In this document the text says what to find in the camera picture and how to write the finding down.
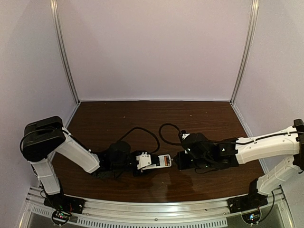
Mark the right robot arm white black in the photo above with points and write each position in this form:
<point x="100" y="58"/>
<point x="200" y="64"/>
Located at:
<point x="201" y="153"/>

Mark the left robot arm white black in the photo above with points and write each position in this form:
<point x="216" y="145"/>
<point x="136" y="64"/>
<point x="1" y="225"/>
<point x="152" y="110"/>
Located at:
<point x="47" y="136"/>

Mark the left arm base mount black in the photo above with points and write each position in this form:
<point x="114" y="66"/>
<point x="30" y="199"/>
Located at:
<point x="61" y="202"/>

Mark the red white remote control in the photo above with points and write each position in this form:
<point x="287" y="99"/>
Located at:
<point x="157" y="162"/>

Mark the aluminium frame post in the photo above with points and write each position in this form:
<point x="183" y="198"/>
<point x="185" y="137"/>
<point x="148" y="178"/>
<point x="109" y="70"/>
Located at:
<point x="253" y="17"/>
<point x="62" y="50"/>

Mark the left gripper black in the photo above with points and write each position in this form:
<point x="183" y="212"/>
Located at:
<point x="134" y="164"/>

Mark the left aluminium frame post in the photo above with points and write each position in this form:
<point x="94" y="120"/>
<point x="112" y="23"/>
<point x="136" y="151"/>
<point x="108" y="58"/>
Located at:
<point x="62" y="50"/>

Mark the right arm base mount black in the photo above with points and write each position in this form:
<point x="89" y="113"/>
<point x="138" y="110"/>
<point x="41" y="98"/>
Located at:
<point x="252" y="200"/>

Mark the right aluminium frame post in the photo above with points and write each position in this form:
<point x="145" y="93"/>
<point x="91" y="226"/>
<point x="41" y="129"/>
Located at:
<point x="253" y="17"/>

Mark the front aluminium rail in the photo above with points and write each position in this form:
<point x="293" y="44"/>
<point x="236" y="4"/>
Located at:
<point x="190" y="214"/>

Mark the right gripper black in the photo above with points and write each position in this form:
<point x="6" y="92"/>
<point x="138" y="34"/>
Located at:
<point x="181" y="160"/>

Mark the orange battery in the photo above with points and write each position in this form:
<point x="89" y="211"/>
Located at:
<point x="167" y="160"/>

